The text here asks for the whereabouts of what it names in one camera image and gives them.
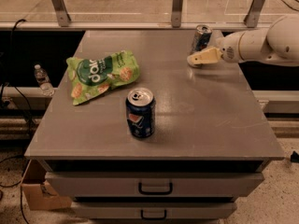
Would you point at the left metal rail bracket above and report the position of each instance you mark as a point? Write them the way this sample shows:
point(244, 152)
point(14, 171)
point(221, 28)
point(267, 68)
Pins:
point(63, 18)

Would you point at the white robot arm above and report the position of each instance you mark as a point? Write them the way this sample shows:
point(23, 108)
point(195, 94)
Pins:
point(276, 45)

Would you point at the clear plastic water bottle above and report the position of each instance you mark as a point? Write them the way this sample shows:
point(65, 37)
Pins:
point(43, 80)

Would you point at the cardboard box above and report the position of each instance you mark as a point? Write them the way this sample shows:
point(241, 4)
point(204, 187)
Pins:
point(39, 193)

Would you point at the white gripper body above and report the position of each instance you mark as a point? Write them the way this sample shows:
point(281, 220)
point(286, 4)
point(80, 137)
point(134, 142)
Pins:
point(228, 48)

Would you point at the upper grey drawer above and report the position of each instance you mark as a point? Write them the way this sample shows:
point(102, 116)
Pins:
point(139, 184)

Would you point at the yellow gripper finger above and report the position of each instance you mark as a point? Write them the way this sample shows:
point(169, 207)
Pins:
point(206, 56)

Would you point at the grey drawer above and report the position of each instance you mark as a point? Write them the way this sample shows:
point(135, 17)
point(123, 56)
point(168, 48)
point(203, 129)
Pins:
point(154, 211)
point(139, 184)

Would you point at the lower grey drawer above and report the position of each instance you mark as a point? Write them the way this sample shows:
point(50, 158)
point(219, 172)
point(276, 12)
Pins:
point(154, 211)

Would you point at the blue pepsi can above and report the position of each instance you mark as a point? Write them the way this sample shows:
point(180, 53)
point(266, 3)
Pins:
point(140, 112)

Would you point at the green chip bag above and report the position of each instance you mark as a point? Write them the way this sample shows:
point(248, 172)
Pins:
point(91, 78)

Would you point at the redbull can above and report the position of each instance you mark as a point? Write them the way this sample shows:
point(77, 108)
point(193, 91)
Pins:
point(201, 38)

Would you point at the middle metal rail bracket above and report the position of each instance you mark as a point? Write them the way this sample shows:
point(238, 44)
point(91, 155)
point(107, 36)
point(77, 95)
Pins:
point(176, 13)

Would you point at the grey drawer cabinet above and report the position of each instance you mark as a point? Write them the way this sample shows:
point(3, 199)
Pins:
point(178, 146)

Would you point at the black plug on floor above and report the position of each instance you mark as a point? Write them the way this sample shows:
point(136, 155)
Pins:
point(295, 157)

